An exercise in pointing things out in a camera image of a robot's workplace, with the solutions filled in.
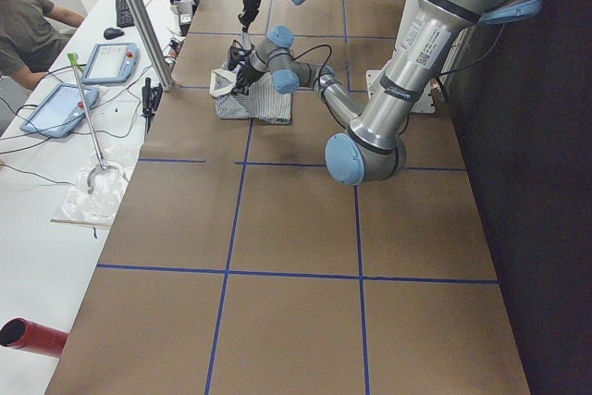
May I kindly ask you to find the metal rod with hook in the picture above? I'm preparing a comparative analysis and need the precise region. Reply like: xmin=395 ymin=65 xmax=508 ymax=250
xmin=67 ymin=53 xmax=127 ymax=194

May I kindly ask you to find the clear plastic bag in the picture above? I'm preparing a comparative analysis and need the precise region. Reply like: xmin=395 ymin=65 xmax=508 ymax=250
xmin=51 ymin=145 xmax=140 ymax=228

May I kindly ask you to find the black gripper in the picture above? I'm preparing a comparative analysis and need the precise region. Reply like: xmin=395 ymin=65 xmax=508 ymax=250
xmin=229 ymin=0 xmax=263 ymax=35
xmin=227 ymin=42 xmax=259 ymax=94

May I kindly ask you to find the seated person in olive shirt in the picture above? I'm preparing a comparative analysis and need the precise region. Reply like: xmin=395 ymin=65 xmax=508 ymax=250
xmin=1 ymin=0 xmax=85 ymax=91

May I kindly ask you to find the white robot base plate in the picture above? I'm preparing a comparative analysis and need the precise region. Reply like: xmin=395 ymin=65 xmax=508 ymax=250
xmin=365 ymin=69 xmax=436 ymax=114

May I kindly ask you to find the blue teach pendant far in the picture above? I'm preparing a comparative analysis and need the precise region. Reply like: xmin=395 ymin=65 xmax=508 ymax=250
xmin=81 ymin=43 xmax=139 ymax=85

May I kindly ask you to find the aluminium frame post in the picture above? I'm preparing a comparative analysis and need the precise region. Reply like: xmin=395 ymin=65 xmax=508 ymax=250
xmin=126 ymin=0 xmax=175 ymax=92

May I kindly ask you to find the red cylinder tube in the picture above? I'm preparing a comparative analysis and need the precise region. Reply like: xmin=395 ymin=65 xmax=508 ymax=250
xmin=1 ymin=318 xmax=68 ymax=358

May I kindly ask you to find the black keyboard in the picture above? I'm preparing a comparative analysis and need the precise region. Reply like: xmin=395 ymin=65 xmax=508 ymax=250
xmin=115 ymin=0 xmax=135 ymax=28

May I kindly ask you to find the blue teach pendant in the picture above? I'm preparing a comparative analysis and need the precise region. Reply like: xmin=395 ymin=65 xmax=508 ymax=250
xmin=81 ymin=43 xmax=139 ymax=85
xmin=19 ymin=82 xmax=86 ymax=138

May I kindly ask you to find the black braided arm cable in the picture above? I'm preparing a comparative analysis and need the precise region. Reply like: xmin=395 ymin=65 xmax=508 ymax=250
xmin=290 ymin=44 xmax=335 ymax=77

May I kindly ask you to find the black computer mouse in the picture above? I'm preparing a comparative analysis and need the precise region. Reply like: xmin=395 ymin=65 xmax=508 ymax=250
xmin=103 ymin=27 xmax=125 ymax=40

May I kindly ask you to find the black tool on table edge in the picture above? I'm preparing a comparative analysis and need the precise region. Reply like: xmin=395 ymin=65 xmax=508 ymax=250
xmin=142 ymin=77 xmax=163 ymax=138

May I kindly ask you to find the striped polo shirt white collar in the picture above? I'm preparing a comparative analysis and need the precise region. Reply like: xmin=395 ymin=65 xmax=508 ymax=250
xmin=209 ymin=65 xmax=292 ymax=125

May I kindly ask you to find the blue teach pendant near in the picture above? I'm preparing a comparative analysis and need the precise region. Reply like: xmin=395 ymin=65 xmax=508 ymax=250
xmin=19 ymin=82 xmax=86 ymax=138

